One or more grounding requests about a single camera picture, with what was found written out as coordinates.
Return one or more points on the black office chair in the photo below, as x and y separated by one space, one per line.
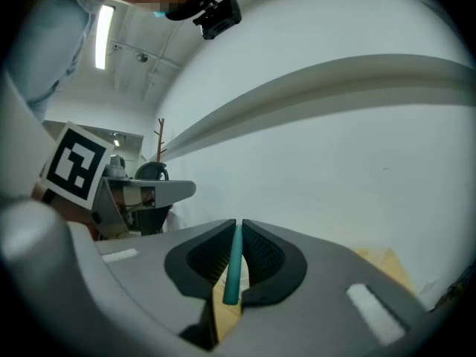
152 170

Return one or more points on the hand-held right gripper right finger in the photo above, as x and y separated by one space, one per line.
327 273

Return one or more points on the person's light blue shirt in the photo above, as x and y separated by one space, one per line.
52 43

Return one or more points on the small rectangular ceiling lamp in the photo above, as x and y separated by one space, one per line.
116 142

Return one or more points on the teal stick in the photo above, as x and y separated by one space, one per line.
233 270

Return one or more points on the black head-mounted camera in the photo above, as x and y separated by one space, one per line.
219 19

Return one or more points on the wooden coat rack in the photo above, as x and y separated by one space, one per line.
160 140

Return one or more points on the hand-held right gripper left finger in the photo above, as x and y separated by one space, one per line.
148 266

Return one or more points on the round ceiling sensor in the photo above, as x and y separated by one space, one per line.
141 57

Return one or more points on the long fluorescent ceiling lamp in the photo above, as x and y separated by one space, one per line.
103 35

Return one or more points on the grey gripper-mounted camera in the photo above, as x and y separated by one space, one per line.
116 167

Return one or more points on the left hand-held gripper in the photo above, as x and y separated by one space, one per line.
76 162

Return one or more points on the teal face mask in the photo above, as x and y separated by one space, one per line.
160 13

